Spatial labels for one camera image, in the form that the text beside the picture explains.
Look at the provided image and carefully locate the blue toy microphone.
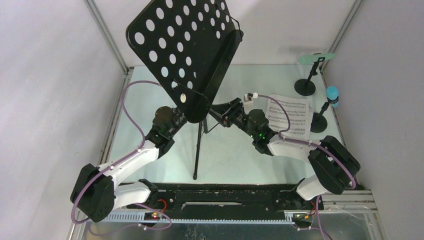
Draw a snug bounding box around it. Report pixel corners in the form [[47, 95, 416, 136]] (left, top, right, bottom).
[[326, 86, 340, 108]]

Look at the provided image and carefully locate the aluminium table frame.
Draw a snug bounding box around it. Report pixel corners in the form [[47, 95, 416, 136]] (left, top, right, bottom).
[[66, 0, 388, 240]]

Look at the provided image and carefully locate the black music stand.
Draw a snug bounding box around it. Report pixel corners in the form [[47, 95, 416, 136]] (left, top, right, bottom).
[[125, 0, 245, 181]]

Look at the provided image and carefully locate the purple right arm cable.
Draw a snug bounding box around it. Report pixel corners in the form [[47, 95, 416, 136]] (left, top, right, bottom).
[[256, 94, 357, 240]]

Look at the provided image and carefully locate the sheet music page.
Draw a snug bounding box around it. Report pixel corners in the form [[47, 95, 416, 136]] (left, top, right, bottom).
[[265, 94, 311, 139], [308, 107, 315, 129]]

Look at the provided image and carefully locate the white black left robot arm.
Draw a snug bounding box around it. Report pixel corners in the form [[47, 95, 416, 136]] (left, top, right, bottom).
[[70, 106, 187, 223]]

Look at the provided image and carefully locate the black microphone stand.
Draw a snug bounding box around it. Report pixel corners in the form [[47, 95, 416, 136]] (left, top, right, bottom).
[[310, 101, 330, 133], [294, 61, 323, 97]]

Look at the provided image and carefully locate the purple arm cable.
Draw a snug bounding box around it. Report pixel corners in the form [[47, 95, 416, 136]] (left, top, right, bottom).
[[70, 80, 173, 231], [256, 94, 357, 240]]

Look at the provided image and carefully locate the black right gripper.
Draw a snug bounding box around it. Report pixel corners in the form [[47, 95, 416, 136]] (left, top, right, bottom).
[[207, 97, 257, 140]]

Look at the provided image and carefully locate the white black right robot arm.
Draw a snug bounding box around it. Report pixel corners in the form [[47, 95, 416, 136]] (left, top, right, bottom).
[[209, 98, 361, 209]]

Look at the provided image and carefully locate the green toy microphone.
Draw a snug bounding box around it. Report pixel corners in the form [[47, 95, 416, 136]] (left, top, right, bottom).
[[297, 52, 336, 65]]

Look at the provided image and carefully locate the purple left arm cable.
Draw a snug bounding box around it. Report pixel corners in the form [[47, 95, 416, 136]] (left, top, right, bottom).
[[70, 80, 173, 231]]

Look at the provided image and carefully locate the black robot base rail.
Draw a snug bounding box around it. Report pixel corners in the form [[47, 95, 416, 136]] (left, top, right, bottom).
[[145, 183, 324, 222]]

